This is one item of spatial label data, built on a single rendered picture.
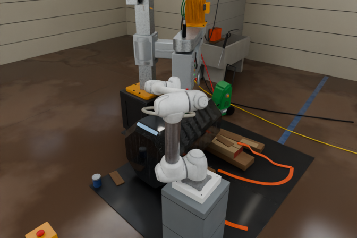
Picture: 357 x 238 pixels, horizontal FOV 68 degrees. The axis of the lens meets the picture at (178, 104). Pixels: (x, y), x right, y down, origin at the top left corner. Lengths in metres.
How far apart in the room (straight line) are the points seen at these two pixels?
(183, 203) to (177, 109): 0.84
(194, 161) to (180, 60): 1.21
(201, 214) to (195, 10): 2.27
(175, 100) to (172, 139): 0.30
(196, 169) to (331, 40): 5.84
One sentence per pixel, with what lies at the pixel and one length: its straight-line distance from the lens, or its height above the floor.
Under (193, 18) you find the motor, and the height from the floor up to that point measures 1.80.
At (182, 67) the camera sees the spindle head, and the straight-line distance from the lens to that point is 2.82.
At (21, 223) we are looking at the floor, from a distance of 3.38.
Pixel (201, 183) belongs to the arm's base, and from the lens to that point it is 2.11.
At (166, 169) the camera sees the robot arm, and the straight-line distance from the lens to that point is 1.91.
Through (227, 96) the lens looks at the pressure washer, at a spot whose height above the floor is 0.40.
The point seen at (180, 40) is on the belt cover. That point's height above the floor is 1.69.
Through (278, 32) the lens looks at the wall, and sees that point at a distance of 7.56.
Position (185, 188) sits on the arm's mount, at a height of 0.85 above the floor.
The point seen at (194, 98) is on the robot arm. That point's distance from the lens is 1.56.
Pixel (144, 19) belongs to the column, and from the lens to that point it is 3.53.
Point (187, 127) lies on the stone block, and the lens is 3.01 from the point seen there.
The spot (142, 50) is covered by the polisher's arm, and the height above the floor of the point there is 1.38.
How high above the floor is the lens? 2.35
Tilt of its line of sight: 27 degrees down
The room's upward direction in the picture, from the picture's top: 1 degrees clockwise
